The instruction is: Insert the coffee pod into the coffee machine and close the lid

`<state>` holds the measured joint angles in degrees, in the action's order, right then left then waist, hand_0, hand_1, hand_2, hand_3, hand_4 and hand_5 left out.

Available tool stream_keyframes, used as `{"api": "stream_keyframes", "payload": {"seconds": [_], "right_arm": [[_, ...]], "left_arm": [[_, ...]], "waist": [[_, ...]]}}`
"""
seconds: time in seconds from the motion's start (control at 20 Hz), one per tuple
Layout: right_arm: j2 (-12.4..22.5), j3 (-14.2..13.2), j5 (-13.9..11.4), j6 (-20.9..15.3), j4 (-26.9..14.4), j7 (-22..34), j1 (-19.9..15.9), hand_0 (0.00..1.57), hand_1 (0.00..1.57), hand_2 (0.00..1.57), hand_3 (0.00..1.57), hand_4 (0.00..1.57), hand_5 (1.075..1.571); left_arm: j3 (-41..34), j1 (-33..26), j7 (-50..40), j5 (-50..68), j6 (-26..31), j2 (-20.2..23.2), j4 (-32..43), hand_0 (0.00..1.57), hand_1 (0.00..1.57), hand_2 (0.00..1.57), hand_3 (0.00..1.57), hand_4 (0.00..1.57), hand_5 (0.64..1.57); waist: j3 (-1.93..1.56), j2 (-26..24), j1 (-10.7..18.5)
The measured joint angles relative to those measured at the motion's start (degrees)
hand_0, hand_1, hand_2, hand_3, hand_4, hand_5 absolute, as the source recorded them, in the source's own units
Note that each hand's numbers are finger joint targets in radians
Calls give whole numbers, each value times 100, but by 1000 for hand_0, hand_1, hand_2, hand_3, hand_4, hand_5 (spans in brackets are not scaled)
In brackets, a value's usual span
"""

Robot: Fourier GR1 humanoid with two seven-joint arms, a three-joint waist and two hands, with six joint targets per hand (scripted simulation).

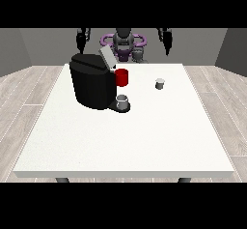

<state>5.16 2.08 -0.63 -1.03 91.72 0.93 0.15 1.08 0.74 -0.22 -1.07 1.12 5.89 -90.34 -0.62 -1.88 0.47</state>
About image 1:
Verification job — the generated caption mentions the grey robot trunk purple rings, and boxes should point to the grey robot trunk purple rings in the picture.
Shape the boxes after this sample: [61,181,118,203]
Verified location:
[99,27,150,64]

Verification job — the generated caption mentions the black coffee machine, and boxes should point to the black coffee machine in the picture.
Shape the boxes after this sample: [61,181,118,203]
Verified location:
[69,52,131,113]

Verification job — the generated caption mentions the small grey coffee pod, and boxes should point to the small grey coffee pod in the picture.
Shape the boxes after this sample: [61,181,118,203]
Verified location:
[154,77,166,91]

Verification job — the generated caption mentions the pale grey machine lid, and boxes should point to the pale grey machine lid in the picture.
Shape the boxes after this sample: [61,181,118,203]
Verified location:
[97,44,118,71]

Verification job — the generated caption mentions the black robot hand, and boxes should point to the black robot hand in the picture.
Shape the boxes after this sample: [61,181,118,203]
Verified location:
[156,27,174,57]
[75,27,92,55]

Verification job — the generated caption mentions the red pod holder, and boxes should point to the red pod holder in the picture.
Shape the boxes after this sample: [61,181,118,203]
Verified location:
[114,68,129,88]

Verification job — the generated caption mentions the small grey cup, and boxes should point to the small grey cup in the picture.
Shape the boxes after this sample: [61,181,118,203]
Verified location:
[115,94,130,110]

